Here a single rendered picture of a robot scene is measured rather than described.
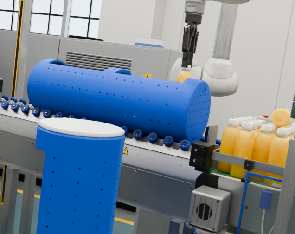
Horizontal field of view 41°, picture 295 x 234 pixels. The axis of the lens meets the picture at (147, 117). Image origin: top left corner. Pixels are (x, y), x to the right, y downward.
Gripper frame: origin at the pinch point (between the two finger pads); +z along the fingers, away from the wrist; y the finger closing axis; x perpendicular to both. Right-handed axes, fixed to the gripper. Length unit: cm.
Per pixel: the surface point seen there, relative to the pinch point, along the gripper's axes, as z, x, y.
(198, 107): 19.7, 11.3, 7.8
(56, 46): -5, -181, -118
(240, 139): 27, 35, 25
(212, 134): 30.0, 19.0, 6.8
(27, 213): 96, -85, 0
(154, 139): 35.2, -3.0, 16.9
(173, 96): 16.1, 4.0, 18.4
